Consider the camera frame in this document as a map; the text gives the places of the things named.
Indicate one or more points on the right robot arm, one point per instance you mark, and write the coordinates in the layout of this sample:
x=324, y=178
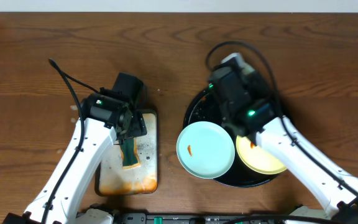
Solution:
x=334, y=188

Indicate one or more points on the lower light blue plate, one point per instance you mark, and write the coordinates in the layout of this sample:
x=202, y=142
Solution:
x=205, y=150

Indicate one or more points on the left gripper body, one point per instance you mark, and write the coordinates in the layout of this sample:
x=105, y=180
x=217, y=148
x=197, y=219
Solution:
x=132, y=125

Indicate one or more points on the round black tray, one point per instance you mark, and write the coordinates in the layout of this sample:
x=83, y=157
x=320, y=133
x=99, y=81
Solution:
x=204, y=108

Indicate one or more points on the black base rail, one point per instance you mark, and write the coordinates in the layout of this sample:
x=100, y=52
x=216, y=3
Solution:
x=144, y=218

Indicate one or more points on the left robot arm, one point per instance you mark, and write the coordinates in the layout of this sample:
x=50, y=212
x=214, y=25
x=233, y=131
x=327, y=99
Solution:
x=59, y=200

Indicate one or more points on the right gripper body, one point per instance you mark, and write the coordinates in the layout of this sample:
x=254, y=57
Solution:
x=233, y=127

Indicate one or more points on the yellow plate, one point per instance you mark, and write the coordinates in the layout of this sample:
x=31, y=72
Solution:
x=255, y=158

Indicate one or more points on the green yellow sponge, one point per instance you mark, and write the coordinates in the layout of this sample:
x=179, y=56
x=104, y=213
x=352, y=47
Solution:
x=130, y=158

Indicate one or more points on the rectangular soapy metal tray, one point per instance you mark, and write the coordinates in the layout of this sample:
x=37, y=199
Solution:
x=112, y=179

